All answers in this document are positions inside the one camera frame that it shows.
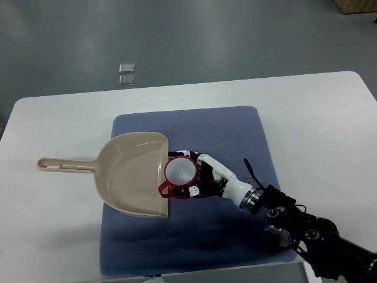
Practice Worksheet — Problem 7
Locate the upper metal floor plate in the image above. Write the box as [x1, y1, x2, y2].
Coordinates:
[119, 63, 134, 74]

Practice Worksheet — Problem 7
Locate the blue textured mat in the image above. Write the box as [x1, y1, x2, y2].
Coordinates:
[100, 106, 296, 276]

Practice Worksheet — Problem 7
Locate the wooden box corner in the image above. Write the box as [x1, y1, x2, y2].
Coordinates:
[334, 0, 376, 15]

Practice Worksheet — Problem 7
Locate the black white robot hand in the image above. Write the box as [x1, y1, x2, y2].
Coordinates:
[168, 150, 260, 209]

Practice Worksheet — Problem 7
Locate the red cup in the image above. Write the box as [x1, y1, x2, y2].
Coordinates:
[158, 156, 197, 199]

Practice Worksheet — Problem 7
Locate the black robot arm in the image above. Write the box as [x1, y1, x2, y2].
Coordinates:
[240, 185, 376, 282]

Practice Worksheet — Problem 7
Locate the beige plastic dustpan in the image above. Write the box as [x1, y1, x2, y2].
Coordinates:
[37, 132, 169, 218]

